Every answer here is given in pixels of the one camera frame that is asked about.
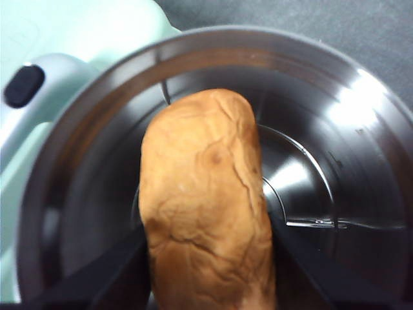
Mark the brown potato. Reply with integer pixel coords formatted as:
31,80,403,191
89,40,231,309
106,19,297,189
137,88,278,310

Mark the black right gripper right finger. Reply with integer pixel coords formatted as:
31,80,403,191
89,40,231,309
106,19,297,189
272,222,413,310

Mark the green pot with handle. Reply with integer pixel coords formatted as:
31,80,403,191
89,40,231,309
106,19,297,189
15,25,413,310

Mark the green breakfast maker base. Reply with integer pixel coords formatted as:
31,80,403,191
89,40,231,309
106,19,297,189
0,122,57,306

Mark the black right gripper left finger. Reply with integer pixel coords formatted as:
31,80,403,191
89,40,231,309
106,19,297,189
35,224,152,310

